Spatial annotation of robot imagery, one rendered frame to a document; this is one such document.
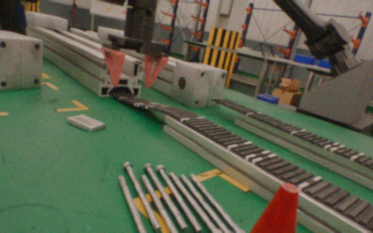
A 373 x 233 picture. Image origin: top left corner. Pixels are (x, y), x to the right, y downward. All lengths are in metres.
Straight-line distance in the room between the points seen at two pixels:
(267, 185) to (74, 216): 0.21
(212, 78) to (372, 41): 7.65
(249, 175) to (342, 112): 0.62
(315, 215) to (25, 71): 0.54
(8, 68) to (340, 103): 0.85
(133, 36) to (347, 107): 0.66
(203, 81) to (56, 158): 0.40
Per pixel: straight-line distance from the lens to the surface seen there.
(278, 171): 0.33
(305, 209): 0.32
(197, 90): 0.63
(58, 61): 0.87
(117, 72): 0.54
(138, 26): 0.54
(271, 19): 9.25
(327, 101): 0.94
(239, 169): 0.36
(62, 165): 0.33
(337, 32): 1.00
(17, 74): 0.61
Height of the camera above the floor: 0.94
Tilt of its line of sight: 17 degrees down
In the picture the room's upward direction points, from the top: 12 degrees clockwise
